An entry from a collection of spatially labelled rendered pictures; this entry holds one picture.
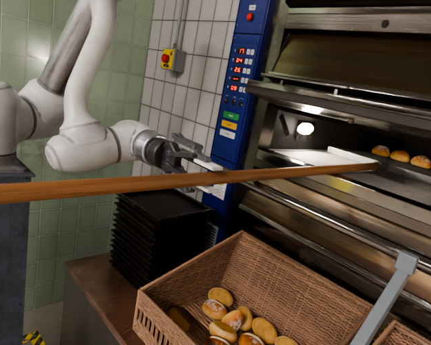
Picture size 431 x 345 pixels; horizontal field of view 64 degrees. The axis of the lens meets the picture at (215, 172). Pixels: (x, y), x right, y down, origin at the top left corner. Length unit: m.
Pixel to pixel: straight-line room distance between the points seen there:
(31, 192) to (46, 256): 1.56
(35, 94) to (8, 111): 0.14
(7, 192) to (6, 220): 0.75
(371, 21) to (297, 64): 0.26
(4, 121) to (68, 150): 0.38
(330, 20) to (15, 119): 1.06
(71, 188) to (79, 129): 0.34
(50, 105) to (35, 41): 0.53
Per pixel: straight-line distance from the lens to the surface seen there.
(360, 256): 1.18
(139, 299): 1.19
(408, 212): 1.12
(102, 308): 1.35
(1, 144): 1.26
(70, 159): 0.91
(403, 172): 1.60
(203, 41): 1.68
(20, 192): 0.59
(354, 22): 1.24
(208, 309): 1.33
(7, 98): 1.25
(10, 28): 1.79
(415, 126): 0.95
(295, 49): 1.34
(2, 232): 1.35
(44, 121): 1.36
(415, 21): 1.16
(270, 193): 0.87
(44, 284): 2.24
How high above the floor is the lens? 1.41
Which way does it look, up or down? 15 degrees down
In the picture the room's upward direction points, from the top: 11 degrees clockwise
